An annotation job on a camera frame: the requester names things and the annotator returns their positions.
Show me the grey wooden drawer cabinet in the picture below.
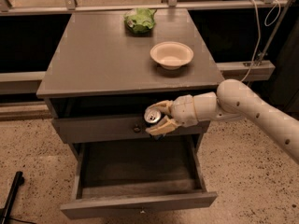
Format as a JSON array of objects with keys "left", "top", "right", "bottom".
[{"left": 36, "top": 8, "right": 227, "bottom": 158}]

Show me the round drawer knob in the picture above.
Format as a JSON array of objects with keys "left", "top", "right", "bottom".
[{"left": 134, "top": 125, "right": 141, "bottom": 133}]

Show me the white cable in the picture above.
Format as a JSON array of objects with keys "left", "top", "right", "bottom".
[{"left": 239, "top": 0, "right": 282, "bottom": 83}]

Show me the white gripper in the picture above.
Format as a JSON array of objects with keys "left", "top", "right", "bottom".
[{"left": 146, "top": 95, "right": 198, "bottom": 136}]

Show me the metal railing frame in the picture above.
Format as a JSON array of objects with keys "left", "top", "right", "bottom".
[{"left": 0, "top": 0, "right": 299, "bottom": 17}]

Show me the black bar on floor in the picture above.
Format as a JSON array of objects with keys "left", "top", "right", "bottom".
[{"left": 0, "top": 171, "right": 24, "bottom": 224}]

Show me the green chip bag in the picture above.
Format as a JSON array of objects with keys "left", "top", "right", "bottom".
[{"left": 123, "top": 7, "right": 156, "bottom": 34}]

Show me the blue pepsi can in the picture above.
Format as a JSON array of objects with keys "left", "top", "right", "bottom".
[{"left": 144, "top": 108, "right": 164, "bottom": 128}]

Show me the closed grey drawer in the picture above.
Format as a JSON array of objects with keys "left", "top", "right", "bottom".
[{"left": 50, "top": 108, "right": 215, "bottom": 145}]

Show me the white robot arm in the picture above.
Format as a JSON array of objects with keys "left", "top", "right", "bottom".
[{"left": 145, "top": 79, "right": 299, "bottom": 163}]

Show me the open grey drawer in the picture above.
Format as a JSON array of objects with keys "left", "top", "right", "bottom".
[{"left": 61, "top": 135, "right": 217, "bottom": 219}]

